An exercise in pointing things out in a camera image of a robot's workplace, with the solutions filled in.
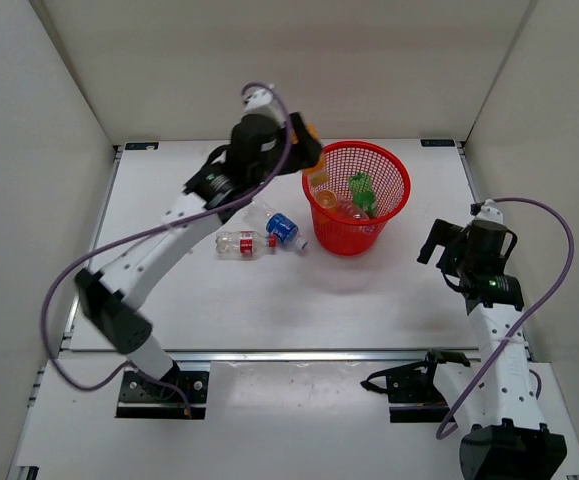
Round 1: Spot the black corner label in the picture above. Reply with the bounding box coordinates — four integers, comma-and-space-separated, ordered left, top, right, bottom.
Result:
420, 139, 455, 148
124, 142, 159, 151

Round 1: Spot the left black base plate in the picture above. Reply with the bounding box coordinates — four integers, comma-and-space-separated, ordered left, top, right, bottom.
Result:
116, 364, 210, 420

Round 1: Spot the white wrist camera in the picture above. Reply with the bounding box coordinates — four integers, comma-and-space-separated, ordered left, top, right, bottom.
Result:
470, 199, 505, 226
243, 88, 277, 119

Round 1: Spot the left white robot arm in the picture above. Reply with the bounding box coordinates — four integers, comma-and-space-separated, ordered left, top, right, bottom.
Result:
75, 112, 323, 400

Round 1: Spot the red label clear bottle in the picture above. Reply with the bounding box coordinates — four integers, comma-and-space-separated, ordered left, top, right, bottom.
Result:
215, 230, 277, 260

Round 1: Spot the red plastic mesh bin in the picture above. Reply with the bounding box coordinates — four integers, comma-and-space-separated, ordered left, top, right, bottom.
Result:
302, 140, 411, 256

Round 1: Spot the aluminium table rail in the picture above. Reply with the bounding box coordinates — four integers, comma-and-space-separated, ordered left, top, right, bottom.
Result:
58, 144, 500, 364

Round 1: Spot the green soda bottle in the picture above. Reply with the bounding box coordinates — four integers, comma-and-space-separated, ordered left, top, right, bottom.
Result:
348, 172, 377, 215

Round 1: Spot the left black corner label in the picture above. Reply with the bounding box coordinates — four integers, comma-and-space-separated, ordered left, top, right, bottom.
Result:
124, 142, 159, 151

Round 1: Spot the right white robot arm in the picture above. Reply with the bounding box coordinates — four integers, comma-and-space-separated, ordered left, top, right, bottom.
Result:
361, 216, 567, 479

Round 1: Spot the right black corner label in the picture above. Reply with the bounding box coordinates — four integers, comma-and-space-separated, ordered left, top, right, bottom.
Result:
420, 139, 455, 148

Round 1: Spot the clear ribbed water bottle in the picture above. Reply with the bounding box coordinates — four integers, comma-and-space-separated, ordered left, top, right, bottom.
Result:
337, 200, 375, 235

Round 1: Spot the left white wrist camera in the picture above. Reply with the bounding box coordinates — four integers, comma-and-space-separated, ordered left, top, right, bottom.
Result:
243, 88, 277, 119

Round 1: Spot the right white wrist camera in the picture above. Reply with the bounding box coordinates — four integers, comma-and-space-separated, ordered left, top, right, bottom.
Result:
470, 199, 505, 226

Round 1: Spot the blue label clear bottle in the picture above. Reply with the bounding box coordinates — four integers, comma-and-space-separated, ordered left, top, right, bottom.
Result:
244, 198, 308, 252

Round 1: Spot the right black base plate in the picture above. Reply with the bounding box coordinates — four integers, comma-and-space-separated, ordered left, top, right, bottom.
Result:
360, 362, 449, 423

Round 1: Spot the orange juice bottle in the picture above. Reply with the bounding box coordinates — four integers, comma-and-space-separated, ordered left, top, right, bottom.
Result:
292, 124, 329, 188
316, 189, 370, 222

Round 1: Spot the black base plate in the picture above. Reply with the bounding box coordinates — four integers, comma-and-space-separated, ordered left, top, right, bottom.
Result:
116, 364, 210, 420
360, 362, 449, 423

